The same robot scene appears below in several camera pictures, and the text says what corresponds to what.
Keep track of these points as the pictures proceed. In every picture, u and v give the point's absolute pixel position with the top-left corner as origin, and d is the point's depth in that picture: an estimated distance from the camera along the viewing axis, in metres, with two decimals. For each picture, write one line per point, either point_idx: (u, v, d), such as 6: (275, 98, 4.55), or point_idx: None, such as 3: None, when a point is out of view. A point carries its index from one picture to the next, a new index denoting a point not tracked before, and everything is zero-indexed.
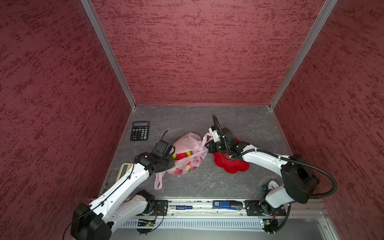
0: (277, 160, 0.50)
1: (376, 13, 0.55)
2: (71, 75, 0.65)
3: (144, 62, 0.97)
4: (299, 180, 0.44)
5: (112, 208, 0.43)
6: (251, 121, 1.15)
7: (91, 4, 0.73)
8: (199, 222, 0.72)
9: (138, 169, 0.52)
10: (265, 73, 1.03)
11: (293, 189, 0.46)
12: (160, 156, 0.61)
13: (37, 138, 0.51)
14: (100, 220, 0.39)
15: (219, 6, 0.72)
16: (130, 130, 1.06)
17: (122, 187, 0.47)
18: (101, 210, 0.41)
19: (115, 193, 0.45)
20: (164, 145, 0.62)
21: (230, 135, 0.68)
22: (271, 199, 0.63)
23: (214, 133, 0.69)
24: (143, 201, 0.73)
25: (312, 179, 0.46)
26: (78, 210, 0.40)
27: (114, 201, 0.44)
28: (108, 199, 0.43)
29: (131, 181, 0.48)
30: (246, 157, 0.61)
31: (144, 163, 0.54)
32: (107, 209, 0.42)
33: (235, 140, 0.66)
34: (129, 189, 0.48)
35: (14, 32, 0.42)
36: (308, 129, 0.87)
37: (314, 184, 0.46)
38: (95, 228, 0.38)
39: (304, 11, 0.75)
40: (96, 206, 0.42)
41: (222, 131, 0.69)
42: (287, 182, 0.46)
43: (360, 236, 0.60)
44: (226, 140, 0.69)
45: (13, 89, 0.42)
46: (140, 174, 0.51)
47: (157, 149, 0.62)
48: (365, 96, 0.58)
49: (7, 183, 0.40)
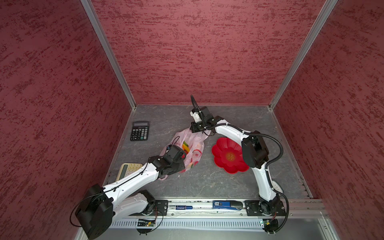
0: (241, 134, 0.61)
1: (376, 13, 0.55)
2: (71, 75, 0.65)
3: (144, 63, 0.97)
4: (253, 151, 0.57)
5: (122, 196, 0.46)
6: (251, 121, 1.15)
7: (91, 4, 0.73)
8: (199, 222, 0.72)
9: (151, 167, 0.56)
10: (265, 73, 1.03)
11: (247, 155, 0.58)
12: (171, 161, 0.64)
13: (37, 138, 0.51)
14: (110, 203, 0.41)
15: (219, 6, 0.72)
16: (130, 130, 1.07)
17: (134, 180, 0.50)
18: (113, 195, 0.43)
19: (128, 183, 0.48)
20: (176, 150, 0.65)
21: (207, 112, 0.79)
22: (263, 193, 0.66)
23: (194, 115, 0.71)
24: (145, 201, 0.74)
25: (263, 150, 0.59)
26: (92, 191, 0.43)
27: (125, 190, 0.46)
28: (120, 187, 0.46)
29: (142, 177, 0.51)
30: (218, 130, 0.71)
31: (156, 166, 0.57)
32: (118, 196, 0.44)
33: (212, 115, 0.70)
34: (138, 184, 0.51)
35: (14, 32, 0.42)
36: (308, 129, 0.87)
37: (266, 154, 0.60)
38: (104, 209, 0.40)
39: (304, 11, 0.75)
40: (109, 190, 0.44)
41: (200, 108, 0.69)
42: (244, 151, 0.59)
43: (360, 236, 0.60)
44: (201, 116, 0.80)
45: (13, 89, 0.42)
46: (151, 173, 0.54)
47: (169, 153, 0.65)
48: (365, 96, 0.58)
49: (7, 183, 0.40)
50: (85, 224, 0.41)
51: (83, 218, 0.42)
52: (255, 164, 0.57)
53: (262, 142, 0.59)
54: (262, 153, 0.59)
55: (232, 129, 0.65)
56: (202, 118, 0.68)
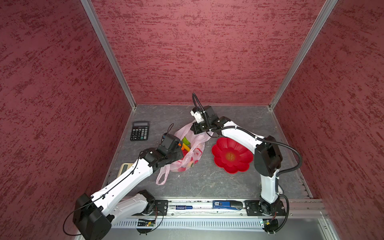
0: (253, 139, 0.55)
1: (376, 13, 0.55)
2: (71, 75, 0.65)
3: (144, 62, 0.97)
4: (266, 159, 0.52)
5: (113, 202, 0.43)
6: (251, 121, 1.15)
7: (91, 4, 0.73)
8: (199, 222, 0.72)
9: (142, 163, 0.52)
10: (265, 73, 1.03)
11: (260, 164, 0.53)
12: (166, 152, 0.59)
13: (37, 138, 0.51)
14: (99, 213, 0.39)
15: (219, 6, 0.72)
16: (130, 130, 1.07)
17: (125, 182, 0.46)
18: (102, 203, 0.41)
19: (118, 187, 0.45)
20: (170, 140, 0.59)
21: (211, 112, 0.72)
22: (266, 195, 0.64)
23: (196, 115, 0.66)
24: (145, 201, 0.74)
25: (276, 157, 0.54)
26: (81, 201, 0.40)
27: (116, 195, 0.43)
28: (110, 193, 0.43)
29: (133, 177, 0.48)
30: (225, 132, 0.64)
31: (149, 159, 0.53)
32: (108, 202, 0.42)
33: (217, 115, 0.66)
34: (131, 185, 0.48)
35: (14, 32, 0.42)
36: (308, 129, 0.87)
37: (279, 162, 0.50)
38: (95, 219, 0.38)
39: (304, 11, 0.75)
40: (98, 198, 0.42)
41: (203, 108, 0.71)
42: (255, 159, 0.54)
43: (360, 236, 0.60)
44: (206, 116, 0.73)
45: (13, 89, 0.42)
46: (143, 170, 0.50)
47: (163, 144, 0.60)
48: (365, 96, 0.58)
49: (7, 183, 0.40)
50: (84, 232, 0.41)
51: (81, 227, 0.42)
52: (269, 173, 0.53)
53: (276, 149, 0.54)
54: (275, 161, 0.54)
55: (242, 133, 0.58)
56: (206, 119, 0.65)
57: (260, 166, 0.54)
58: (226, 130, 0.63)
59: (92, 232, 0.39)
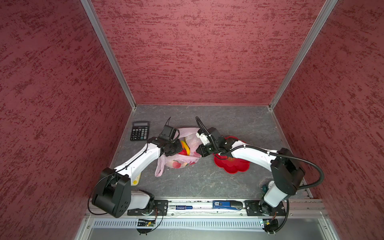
0: (266, 155, 0.50)
1: (376, 13, 0.55)
2: (71, 75, 0.65)
3: (144, 63, 0.97)
4: (287, 174, 0.46)
5: (135, 172, 0.48)
6: (251, 121, 1.15)
7: (91, 4, 0.73)
8: (200, 222, 0.72)
9: (152, 146, 0.59)
10: (265, 73, 1.03)
11: (283, 183, 0.47)
12: (167, 139, 0.68)
13: (37, 138, 0.51)
14: (127, 179, 0.43)
15: (219, 6, 0.72)
16: (130, 130, 1.07)
17: (141, 157, 0.52)
18: (127, 172, 0.45)
19: (136, 161, 0.50)
20: (169, 129, 0.69)
21: (216, 134, 0.69)
22: (270, 200, 0.63)
23: (202, 136, 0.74)
24: (147, 194, 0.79)
25: (299, 172, 0.48)
26: (104, 173, 0.44)
27: (137, 166, 0.49)
28: (130, 166, 0.48)
29: (147, 154, 0.55)
30: (236, 154, 0.61)
31: (156, 143, 0.61)
32: (132, 172, 0.46)
33: (222, 137, 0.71)
34: (145, 163, 0.53)
35: (14, 32, 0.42)
36: (308, 129, 0.87)
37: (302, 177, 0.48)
38: (123, 184, 0.42)
39: (304, 11, 0.75)
40: (122, 169, 0.46)
41: (209, 131, 0.68)
42: (277, 176, 0.47)
43: (360, 236, 0.60)
44: (213, 139, 0.70)
45: (13, 89, 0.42)
46: (154, 149, 0.58)
47: (164, 133, 0.69)
48: (365, 96, 0.58)
49: (7, 183, 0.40)
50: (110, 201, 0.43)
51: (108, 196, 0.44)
52: (294, 191, 0.45)
53: (295, 162, 0.49)
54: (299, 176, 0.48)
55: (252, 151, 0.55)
56: (213, 141, 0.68)
57: (284, 185, 0.47)
58: (237, 151, 0.59)
59: (120, 196, 0.42)
